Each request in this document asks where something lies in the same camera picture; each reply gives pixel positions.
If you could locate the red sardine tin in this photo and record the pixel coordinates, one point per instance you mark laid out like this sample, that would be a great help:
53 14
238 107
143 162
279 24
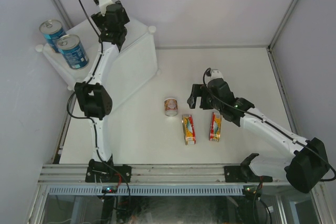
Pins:
188 129
215 127

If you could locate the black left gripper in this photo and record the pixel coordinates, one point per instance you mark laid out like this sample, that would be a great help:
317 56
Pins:
100 20

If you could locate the aluminium frame rail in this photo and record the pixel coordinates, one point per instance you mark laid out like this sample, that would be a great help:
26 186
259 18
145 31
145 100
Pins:
142 174

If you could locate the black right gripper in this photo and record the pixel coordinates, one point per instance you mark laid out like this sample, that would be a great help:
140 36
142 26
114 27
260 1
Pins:
197 91

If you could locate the light blue labelled can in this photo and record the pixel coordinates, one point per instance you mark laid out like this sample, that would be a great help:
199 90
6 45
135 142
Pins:
52 31

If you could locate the dark blue tall can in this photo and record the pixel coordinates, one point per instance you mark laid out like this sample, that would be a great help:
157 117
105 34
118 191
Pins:
73 51

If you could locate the controller circuit board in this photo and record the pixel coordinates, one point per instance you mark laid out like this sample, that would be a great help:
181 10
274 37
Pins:
109 189
250 190

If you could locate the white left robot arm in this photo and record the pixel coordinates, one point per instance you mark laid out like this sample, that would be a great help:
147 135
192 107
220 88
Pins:
93 99

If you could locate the slotted grey cable duct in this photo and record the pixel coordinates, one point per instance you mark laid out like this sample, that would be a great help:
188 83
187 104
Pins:
150 190

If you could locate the white plastic cube cabinet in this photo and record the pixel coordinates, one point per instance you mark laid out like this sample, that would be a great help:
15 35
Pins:
135 65

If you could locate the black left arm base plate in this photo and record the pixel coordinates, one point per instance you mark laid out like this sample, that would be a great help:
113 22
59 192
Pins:
100 172

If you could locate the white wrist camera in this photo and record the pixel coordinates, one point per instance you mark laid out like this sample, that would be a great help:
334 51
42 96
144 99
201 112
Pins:
215 74
103 6

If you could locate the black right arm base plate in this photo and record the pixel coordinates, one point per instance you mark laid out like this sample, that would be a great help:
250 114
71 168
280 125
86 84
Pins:
243 174

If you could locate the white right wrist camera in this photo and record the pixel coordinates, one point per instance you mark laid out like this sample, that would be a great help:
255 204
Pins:
215 74

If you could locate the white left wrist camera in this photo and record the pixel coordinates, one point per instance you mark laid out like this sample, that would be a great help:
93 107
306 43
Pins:
103 6

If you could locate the pink portrait labelled can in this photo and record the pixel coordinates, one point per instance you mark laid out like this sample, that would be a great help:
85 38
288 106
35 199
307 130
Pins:
170 107

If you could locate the left controller circuit board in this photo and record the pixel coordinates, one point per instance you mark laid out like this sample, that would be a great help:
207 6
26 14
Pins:
109 189

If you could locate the right controller circuit board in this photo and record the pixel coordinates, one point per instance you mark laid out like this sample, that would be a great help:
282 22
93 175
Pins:
250 190

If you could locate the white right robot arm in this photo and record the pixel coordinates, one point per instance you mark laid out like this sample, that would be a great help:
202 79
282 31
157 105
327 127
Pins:
304 161

